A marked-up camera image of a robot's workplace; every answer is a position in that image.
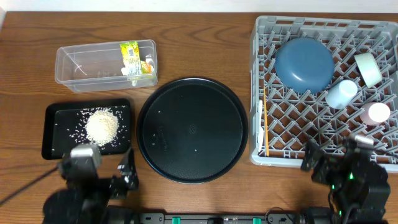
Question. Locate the green yellow snack wrapper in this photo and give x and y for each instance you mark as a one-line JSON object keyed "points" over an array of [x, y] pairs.
{"points": [[131, 61]]}

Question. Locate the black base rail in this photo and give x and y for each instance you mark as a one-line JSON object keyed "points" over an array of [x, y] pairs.
{"points": [[269, 218]]}

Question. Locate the round black serving tray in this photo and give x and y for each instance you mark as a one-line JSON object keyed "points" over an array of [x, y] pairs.
{"points": [[192, 130]]}

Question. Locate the white plastic spoon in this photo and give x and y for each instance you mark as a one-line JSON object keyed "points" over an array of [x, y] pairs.
{"points": [[260, 135]]}

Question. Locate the black rectangular tray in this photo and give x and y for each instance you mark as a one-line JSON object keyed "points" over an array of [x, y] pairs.
{"points": [[53, 108]]}

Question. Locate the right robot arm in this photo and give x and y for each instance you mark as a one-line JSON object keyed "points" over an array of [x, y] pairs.
{"points": [[358, 186]]}

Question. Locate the clear plastic bin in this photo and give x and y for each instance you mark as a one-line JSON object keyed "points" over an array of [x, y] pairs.
{"points": [[97, 67]]}

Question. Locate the grey dishwasher rack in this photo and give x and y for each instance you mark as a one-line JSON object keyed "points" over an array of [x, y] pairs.
{"points": [[297, 118]]}

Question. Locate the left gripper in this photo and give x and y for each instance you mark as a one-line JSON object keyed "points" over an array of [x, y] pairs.
{"points": [[101, 184]]}

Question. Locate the white pink cup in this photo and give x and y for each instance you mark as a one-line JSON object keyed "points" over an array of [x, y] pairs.
{"points": [[375, 113]]}

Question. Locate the orange green torn wrapper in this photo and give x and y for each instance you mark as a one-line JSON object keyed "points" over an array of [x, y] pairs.
{"points": [[147, 67]]}

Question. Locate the pile of rice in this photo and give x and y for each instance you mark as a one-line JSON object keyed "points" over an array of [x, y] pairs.
{"points": [[107, 127]]}

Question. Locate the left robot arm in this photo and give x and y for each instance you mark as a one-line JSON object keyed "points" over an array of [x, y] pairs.
{"points": [[86, 197]]}

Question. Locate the light blue cup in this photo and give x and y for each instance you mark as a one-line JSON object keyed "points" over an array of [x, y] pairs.
{"points": [[340, 95]]}

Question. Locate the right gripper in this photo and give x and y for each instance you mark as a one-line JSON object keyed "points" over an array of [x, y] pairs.
{"points": [[328, 162]]}

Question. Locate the pale green bowl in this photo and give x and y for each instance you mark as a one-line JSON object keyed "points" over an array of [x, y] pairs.
{"points": [[368, 68]]}

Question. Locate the wooden chopstick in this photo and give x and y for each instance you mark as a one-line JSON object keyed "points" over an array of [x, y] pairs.
{"points": [[265, 122]]}

